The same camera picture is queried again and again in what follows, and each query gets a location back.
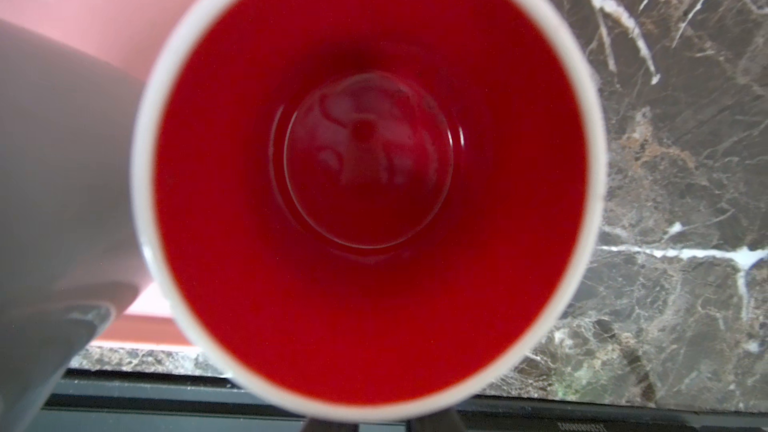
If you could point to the white mug front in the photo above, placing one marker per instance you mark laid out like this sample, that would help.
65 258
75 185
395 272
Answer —
70 261

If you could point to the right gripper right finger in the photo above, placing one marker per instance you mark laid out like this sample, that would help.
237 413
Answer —
447 420

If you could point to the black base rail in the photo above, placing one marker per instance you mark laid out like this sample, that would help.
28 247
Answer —
122 401

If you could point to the white mug red inside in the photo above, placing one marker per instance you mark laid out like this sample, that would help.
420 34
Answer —
368 210

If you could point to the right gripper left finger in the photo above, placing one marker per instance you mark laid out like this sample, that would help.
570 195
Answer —
318 425

